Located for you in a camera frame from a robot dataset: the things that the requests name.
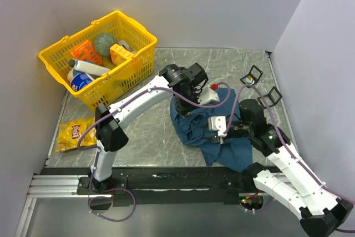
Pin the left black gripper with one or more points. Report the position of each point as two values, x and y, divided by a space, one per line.
182 110

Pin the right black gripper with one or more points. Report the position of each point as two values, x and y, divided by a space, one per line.
224 136

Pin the round pale green brooch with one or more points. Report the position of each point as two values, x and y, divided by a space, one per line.
249 80

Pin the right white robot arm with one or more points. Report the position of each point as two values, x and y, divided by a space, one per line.
319 210

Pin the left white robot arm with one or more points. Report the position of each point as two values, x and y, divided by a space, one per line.
112 120

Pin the orange yellow snack box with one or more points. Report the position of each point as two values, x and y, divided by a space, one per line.
120 52

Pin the green round melon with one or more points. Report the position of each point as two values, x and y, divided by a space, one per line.
102 44

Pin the white tube bottle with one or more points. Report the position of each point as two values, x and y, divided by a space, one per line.
88 67

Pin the blue white container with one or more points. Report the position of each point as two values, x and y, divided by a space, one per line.
78 80

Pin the yellow chips bag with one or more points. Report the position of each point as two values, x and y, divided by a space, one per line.
70 133

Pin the yellow plastic shopping basket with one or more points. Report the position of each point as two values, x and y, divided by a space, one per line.
128 67

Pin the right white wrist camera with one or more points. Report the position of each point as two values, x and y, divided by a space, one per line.
218 125

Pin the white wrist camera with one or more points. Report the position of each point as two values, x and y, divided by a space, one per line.
218 125
208 96

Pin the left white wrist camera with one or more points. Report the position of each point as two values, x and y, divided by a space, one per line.
208 96

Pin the black square frame marker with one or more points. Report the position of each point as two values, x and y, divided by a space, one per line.
255 72

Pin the aluminium extrusion rail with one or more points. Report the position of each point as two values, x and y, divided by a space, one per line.
54 186

